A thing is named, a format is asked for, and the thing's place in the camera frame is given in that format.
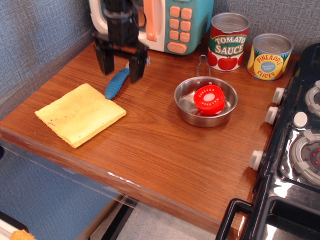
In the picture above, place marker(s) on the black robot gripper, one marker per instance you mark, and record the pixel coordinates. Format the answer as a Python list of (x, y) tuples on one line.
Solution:
[(117, 34)]

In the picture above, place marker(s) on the blue handled metal fork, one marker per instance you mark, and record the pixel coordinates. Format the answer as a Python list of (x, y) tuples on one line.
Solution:
[(116, 82)]

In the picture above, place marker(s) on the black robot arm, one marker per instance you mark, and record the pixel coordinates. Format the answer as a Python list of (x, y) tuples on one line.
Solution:
[(106, 6)]

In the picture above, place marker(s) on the teal toy microwave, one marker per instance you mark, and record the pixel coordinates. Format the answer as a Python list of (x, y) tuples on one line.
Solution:
[(173, 26)]

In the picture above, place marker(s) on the yellow folded cloth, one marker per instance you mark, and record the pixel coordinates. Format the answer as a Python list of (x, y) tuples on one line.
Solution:
[(80, 115)]

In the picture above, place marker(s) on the small steel pan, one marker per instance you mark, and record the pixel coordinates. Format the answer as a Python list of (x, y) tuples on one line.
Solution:
[(184, 92)]

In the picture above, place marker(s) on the red plastic tomato slice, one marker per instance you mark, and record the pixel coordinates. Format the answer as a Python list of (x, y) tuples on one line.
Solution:
[(209, 100)]

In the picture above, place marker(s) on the tomato sauce can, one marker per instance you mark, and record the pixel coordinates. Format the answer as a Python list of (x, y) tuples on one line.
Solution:
[(227, 40)]

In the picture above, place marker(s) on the pineapple slices can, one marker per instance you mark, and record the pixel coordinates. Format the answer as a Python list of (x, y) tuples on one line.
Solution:
[(269, 56)]

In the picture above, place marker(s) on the white stove knob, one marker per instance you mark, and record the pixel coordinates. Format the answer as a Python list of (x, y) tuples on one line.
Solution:
[(255, 159), (278, 95), (271, 115)]

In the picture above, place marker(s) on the orange object at corner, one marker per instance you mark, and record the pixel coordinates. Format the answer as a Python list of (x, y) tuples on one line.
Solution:
[(21, 235)]

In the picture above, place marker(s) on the black toy stove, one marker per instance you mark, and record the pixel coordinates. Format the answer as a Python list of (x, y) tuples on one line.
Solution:
[(286, 192)]

